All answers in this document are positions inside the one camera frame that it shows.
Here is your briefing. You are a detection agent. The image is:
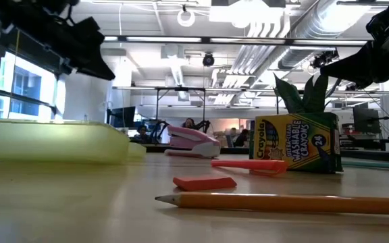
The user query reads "yellow wooden pencil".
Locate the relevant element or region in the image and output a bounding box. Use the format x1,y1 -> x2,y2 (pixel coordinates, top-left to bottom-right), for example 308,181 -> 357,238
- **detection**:
154,192 -> 389,216

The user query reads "succulent plant in white pot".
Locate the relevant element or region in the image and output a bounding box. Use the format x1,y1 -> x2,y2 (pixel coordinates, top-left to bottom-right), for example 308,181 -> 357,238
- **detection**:
273,72 -> 347,115

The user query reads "orange highlighter pen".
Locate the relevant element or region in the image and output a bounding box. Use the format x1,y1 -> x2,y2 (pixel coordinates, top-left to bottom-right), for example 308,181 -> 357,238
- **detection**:
210,159 -> 288,176

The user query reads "black background workstation frame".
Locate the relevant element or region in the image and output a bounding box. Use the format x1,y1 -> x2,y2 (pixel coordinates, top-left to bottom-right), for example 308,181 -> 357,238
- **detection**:
150,86 -> 212,144

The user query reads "white ring light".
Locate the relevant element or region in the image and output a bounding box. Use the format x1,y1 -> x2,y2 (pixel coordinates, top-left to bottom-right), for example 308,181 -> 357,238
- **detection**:
176,9 -> 196,28

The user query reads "black overhead crossbar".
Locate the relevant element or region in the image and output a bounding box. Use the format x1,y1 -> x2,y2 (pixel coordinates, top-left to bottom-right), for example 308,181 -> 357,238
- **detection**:
103,35 -> 374,47

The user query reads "yellow-green plastic pencil case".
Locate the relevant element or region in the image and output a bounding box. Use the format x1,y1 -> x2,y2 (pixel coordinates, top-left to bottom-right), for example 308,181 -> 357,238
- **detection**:
0,118 -> 147,165

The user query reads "dark background desk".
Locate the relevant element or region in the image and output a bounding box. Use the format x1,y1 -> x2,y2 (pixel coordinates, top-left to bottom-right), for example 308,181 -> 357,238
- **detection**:
339,134 -> 389,151

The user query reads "green pen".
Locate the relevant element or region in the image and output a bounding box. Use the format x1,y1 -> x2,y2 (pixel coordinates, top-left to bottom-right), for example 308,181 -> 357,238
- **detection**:
341,157 -> 389,171

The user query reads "silver ventilation duct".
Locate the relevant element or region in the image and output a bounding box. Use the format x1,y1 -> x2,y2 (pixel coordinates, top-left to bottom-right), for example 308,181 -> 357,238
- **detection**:
278,0 -> 373,71

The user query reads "yellow hanging cord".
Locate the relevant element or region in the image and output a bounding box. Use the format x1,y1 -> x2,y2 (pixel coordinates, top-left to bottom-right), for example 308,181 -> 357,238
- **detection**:
7,29 -> 22,119

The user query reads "black aluminium table frame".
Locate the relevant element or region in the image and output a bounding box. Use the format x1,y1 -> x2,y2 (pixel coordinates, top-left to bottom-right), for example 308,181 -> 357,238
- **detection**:
130,143 -> 389,165

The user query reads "black computer monitor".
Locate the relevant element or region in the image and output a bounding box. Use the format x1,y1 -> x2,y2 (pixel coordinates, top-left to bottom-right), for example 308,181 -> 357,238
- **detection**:
353,106 -> 382,134
108,106 -> 136,128

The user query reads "person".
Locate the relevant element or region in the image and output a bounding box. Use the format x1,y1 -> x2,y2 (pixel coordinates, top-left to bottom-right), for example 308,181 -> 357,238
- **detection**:
134,124 -> 152,141
182,117 -> 197,130
234,128 -> 250,148

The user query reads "bright window with dark frame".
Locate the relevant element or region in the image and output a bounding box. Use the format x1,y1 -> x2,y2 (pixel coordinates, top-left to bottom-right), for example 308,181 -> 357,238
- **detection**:
0,50 -> 64,123

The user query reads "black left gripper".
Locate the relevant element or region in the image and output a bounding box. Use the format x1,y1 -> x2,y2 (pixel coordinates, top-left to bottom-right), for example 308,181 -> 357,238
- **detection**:
18,0 -> 116,80

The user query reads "orange-red eraser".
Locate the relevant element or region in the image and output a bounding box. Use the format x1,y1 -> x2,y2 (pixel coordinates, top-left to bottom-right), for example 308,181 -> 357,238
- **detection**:
172,175 -> 238,192

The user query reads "round black ceiling camera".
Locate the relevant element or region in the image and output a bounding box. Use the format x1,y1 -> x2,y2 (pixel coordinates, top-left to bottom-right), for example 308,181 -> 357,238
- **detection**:
202,53 -> 215,68

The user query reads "pink and white stapler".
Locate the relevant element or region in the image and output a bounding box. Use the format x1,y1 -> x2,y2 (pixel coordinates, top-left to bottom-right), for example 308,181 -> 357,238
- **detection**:
164,125 -> 222,159

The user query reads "yellow Crayola crayon box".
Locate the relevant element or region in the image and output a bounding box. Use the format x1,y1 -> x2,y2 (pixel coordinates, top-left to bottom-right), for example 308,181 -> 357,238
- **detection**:
249,112 -> 343,174

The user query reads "black ceiling camera cluster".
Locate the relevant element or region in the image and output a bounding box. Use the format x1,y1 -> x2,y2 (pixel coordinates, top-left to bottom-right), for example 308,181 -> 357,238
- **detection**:
311,49 -> 340,70

